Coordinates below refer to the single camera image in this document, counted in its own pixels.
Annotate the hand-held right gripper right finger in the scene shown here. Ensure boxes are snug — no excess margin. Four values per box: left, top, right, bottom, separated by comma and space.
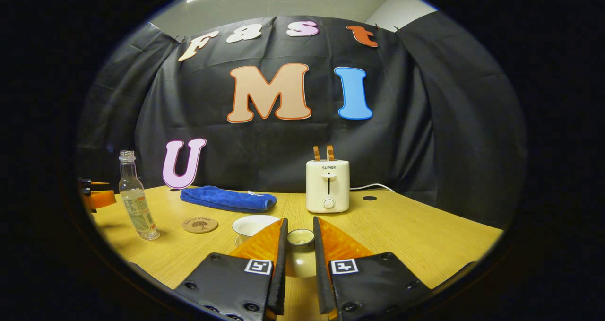
313, 217, 433, 321

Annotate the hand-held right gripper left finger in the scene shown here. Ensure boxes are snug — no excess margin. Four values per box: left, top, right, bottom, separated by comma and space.
175, 218, 289, 321

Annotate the clear water bottle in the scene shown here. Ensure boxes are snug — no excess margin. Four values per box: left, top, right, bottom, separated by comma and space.
118, 150, 161, 241

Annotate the round cork coaster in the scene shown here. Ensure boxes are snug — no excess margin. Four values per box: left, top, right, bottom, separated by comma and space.
182, 217, 219, 234

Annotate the pale green teacup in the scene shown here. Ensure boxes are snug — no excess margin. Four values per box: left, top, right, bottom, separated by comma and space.
232, 215, 280, 244

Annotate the pale green teacup lid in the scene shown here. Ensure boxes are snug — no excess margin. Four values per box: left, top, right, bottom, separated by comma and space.
285, 229, 316, 278

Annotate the blue towel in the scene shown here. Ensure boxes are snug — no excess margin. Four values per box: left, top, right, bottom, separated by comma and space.
180, 185, 278, 213

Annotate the white toaster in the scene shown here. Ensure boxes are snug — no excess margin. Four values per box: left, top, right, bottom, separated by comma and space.
305, 159, 351, 214

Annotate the black backdrop cloth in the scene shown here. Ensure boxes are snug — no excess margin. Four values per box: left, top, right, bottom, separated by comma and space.
78, 9, 527, 229

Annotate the white power cable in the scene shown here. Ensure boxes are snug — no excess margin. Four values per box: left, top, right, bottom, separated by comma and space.
350, 183, 395, 192

